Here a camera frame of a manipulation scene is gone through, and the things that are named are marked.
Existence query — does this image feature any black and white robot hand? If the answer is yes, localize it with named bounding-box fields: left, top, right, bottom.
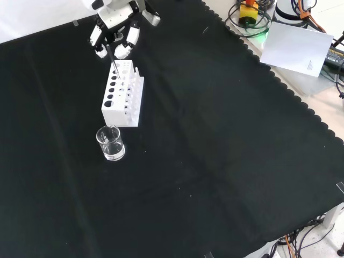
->
left=81, top=0, right=162, bottom=60

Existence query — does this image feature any white test tube rack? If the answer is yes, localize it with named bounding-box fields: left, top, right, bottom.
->
left=101, top=59, right=145, bottom=127

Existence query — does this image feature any yellow stop button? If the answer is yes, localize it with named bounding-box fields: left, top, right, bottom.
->
left=238, top=0, right=260, bottom=26

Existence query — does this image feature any small clear glass beaker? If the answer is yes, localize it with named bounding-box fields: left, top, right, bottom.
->
left=95, top=124, right=126, bottom=162

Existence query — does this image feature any black bench cloth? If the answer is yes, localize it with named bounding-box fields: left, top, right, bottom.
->
left=0, top=0, right=344, bottom=258

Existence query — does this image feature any pale board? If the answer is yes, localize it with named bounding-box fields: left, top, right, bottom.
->
left=260, top=21, right=335, bottom=78

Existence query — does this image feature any black power adapter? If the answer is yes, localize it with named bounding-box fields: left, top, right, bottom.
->
left=322, top=45, right=344, bottom=72

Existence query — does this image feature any white bench leg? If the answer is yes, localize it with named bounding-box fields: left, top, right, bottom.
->
left=324, top=205, right=344, bottom=230

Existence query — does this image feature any dark cable loop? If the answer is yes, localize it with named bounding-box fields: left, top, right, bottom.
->
left=225, top=0, right=273, bottom=39

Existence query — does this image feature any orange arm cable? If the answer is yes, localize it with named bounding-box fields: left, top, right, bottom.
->
left=291, top=0, right=327, bottom=34

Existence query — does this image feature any orange floor cable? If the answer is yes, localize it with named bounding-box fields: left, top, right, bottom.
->
left=284, top=233, right=297, bottom=258

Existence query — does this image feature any black floor cable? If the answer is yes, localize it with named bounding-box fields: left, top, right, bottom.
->
left=295, top=220, right=337, bottom=258

